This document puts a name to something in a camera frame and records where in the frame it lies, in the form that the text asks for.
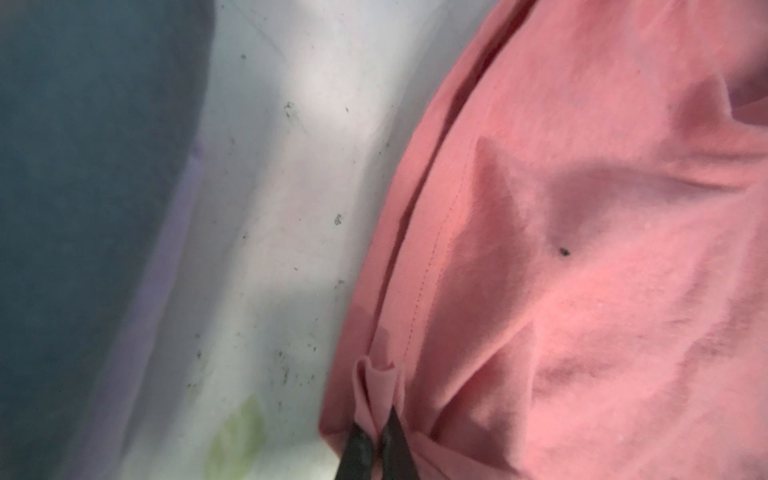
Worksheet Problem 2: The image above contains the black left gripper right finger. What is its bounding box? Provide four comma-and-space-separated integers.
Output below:
380, 407, 420, 480

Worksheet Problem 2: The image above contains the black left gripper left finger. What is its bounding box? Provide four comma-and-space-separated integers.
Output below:
334, 424, 375, 480

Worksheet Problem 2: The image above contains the folded lavender t shirt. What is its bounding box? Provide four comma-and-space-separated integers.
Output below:
61, 139, 204, 479

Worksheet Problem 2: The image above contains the pink t shirt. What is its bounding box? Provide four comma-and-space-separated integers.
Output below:
319, 1, 767, 479

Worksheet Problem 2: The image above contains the folded dark grey t shirt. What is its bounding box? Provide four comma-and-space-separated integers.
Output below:
1, 1, 216, 479

